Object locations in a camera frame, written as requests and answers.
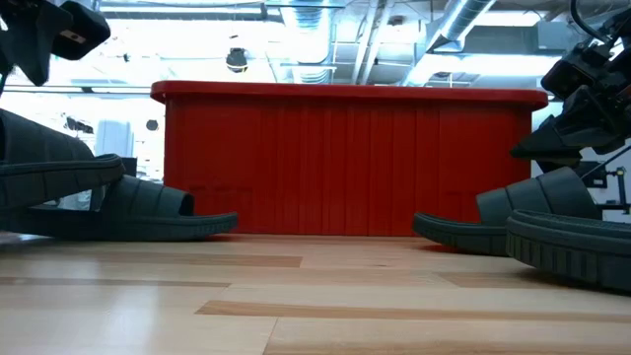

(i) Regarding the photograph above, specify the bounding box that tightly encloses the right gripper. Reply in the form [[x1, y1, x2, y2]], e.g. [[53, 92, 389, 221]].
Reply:
[[510, 83, 631, 174]]

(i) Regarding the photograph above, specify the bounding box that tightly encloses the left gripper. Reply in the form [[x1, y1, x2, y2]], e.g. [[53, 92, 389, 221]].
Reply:
[[0, 0, 73, 88]]

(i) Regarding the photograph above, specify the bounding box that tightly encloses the black rubber slide sandal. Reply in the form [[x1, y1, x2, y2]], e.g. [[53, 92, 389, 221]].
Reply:
[[412, 166, 602, 257], [0, 175, 240, 243], [506, 209, 631, 292], [0, 108, 126, 211]]

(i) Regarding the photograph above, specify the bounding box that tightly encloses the red plastic bin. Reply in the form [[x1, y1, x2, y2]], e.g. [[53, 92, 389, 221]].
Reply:
[[150, 80, 549, 238]]

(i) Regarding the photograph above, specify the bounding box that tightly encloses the black computer monitor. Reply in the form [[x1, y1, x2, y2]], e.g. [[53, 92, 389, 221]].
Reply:
[[574, 161, 608, 189]]

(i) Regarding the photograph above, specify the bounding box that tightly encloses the dark monitor desk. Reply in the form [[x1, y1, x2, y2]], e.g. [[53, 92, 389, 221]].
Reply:
[[598, 199, 631, 214]]

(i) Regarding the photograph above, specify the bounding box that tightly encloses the black dome ceiling fixture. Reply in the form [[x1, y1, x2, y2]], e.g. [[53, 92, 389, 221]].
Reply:
[[225, 47, 249, 74]]

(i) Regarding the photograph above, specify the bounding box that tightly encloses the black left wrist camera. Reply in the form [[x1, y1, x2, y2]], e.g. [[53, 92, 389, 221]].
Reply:
[[51, 0, 112, 61]]

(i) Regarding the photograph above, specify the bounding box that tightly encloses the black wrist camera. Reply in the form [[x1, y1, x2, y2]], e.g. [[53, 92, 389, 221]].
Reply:
[[540, 41, 615, 101], [51, 0, 112, 61]]

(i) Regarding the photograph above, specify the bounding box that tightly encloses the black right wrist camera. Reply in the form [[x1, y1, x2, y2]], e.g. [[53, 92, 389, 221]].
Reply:
[[540, 41, 615, 101]]

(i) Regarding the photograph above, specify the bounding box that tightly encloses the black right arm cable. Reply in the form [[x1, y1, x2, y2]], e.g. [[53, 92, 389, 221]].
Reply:
[[570, 0, 613, 44]]

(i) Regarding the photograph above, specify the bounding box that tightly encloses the smooth silver air duct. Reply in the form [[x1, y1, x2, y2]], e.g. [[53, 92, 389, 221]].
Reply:
[[401, 0, 497, 86]]

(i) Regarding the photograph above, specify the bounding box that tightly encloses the ribbed silver air duct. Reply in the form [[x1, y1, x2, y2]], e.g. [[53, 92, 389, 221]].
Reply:
[[290, 0, 332, 85]]

